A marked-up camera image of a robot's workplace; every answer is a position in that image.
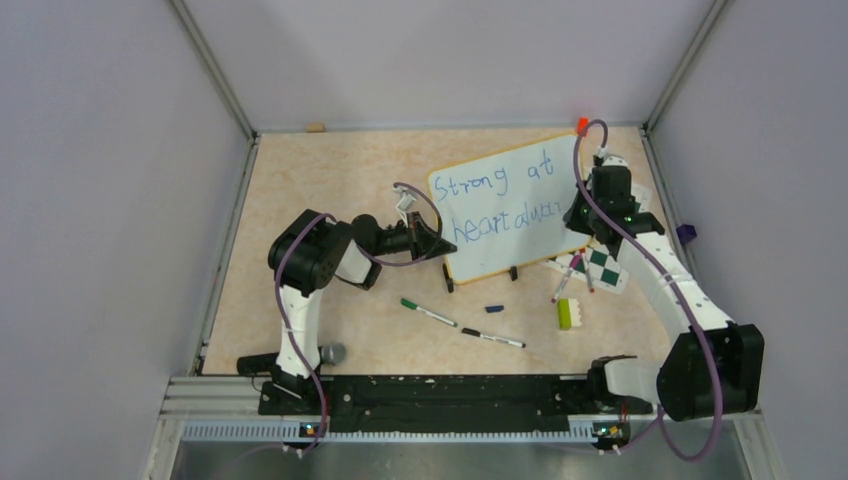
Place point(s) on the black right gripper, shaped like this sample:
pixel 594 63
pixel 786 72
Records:
pixel 573 220

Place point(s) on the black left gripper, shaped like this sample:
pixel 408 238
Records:
pixel 434 245

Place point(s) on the yellow framed whiteboard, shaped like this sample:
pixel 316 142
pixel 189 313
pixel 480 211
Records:
pixel 507 209

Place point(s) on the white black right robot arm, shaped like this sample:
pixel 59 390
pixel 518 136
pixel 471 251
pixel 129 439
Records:
pixel 713 361

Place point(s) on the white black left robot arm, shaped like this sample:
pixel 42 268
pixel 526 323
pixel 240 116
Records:
pixel 313 251

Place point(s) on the black whiteboard foot clip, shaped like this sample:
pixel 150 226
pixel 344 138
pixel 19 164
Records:
pixel 449 281

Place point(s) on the green white chess mat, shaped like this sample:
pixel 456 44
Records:
pixel 606 273

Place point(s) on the green capped marker pen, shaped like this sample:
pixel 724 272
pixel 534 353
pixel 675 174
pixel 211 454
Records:
pixel 416 307

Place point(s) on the red capped marker pen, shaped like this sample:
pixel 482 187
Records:
pixel 587 271

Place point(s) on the purple small object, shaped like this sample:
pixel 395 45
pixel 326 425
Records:
pixel 686 233

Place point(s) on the black capped marker pen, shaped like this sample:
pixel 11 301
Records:
pixel 494 338

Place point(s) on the orange red small block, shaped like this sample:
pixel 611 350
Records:
pixel 582 126

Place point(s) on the green white toy brick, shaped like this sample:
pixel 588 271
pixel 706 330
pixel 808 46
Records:
pixel 569 314

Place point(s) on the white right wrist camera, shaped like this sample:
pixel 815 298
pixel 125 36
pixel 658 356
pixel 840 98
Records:
pixel 603 158

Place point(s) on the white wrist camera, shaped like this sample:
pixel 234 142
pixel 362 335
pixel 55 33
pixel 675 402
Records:
pixel 406 199
pixel 603 158

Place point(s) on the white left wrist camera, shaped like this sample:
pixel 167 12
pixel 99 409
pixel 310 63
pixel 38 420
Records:
pixel 406 199

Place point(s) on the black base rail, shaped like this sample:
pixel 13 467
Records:
pixel 448 403

